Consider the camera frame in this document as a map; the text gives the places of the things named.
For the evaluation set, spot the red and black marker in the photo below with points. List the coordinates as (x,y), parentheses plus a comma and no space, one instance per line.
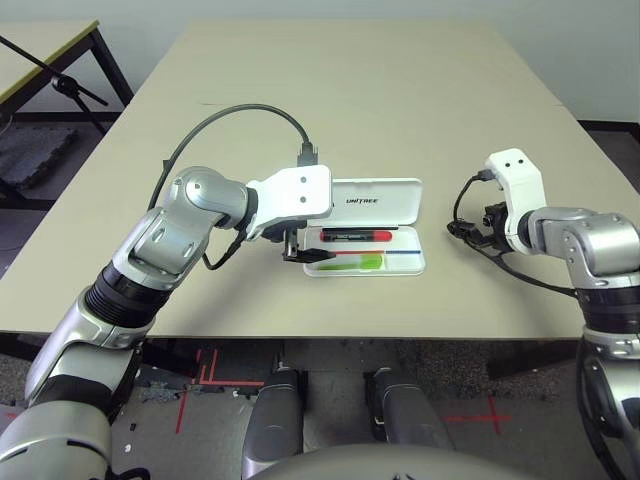
(355,235)

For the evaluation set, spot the grey robot torso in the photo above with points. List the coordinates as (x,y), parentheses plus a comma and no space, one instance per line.
(375,465)

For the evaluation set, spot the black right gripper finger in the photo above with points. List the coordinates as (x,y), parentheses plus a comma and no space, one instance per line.
(465,228)
(482,241)

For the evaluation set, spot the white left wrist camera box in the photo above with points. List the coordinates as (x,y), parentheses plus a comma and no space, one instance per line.
(300,190)

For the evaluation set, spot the grey robot leg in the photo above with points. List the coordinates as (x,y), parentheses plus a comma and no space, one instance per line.
(410,415)
(275,420)

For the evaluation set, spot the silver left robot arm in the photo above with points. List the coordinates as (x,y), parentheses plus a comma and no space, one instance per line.
(200,195)

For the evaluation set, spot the green highlighter pen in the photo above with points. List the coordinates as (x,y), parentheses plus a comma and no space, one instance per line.
(360,262)

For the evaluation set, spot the black foam floor mat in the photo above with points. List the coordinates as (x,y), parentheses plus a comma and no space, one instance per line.
(35,155)

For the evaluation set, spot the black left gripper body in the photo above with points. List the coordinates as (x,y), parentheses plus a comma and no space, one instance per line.
(290,240)

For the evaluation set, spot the grey robot left leg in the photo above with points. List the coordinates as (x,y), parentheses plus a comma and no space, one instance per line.
(275,420)

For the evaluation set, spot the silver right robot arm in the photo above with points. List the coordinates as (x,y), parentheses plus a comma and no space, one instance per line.
(600,240)

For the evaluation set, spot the white plastic pencil case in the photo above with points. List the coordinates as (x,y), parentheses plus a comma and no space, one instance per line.
(380,200)

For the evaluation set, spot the beige side table black frame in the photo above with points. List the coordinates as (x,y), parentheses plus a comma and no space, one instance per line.
(30,55)

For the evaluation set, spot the grey robot right leg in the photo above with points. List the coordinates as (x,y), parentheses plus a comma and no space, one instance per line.
(410,415)

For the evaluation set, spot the black table foot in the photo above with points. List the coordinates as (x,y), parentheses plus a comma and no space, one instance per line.
(525,362)
(170,357)

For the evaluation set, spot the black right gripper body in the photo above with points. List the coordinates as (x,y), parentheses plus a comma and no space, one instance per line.
(495,225)

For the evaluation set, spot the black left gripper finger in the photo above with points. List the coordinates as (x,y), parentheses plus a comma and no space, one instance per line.
(315,255)

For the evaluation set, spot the black tripod stand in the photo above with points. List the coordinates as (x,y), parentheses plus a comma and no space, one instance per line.
(62,82)

